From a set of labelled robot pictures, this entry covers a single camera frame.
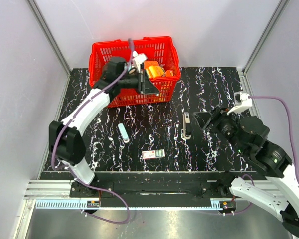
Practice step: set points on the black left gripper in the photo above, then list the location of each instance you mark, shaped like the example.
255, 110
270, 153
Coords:
145, 85

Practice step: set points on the aluminium ruler rail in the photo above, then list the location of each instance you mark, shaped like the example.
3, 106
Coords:
148, 202

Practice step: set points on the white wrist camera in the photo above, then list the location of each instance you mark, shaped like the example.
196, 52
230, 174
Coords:
242, 102
136, 65

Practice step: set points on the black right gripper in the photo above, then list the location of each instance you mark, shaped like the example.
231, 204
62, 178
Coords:
203, 118

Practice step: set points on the red white staple box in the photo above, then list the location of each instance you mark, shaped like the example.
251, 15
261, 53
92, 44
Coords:
153, 154

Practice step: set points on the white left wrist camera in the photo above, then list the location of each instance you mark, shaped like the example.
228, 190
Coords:
136, 65

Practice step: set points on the orange blue cylinder can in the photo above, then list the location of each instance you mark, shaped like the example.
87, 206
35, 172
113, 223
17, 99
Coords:
149, 63

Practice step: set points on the red plastic shopping basket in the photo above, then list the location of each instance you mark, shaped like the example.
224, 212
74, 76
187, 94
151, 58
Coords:
160, 49

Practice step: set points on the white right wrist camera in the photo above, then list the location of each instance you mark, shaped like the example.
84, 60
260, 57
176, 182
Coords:
242, 102

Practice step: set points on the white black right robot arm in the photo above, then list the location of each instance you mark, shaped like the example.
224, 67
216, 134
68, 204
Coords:
249, 137

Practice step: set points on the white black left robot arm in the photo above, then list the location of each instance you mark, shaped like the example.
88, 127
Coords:
65, 136

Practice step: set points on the yellow green striped box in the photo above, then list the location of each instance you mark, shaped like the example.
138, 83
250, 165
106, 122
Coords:
154, 71

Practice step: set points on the orange snack packet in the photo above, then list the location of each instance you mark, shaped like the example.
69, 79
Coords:
168, 73

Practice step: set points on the white silver staple remover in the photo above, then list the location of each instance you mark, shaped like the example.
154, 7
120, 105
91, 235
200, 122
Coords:
123, 133

